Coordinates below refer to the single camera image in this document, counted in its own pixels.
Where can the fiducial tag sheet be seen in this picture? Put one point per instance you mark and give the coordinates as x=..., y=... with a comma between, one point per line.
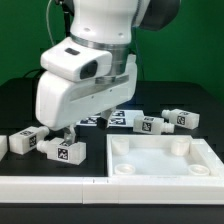
x=120, y=118

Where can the white U-shaped obstacle fence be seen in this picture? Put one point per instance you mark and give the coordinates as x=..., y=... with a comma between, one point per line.
x=120, y=189

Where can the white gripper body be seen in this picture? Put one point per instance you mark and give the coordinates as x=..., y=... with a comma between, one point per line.
x=76, y=84

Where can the white square table top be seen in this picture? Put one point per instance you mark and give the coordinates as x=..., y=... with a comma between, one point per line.
x=155, y=155

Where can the white block left edge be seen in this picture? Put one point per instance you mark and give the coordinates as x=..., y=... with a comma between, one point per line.
x=3, y=146

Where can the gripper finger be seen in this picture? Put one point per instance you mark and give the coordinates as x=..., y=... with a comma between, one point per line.
x=103, y=120
x=69, y=134

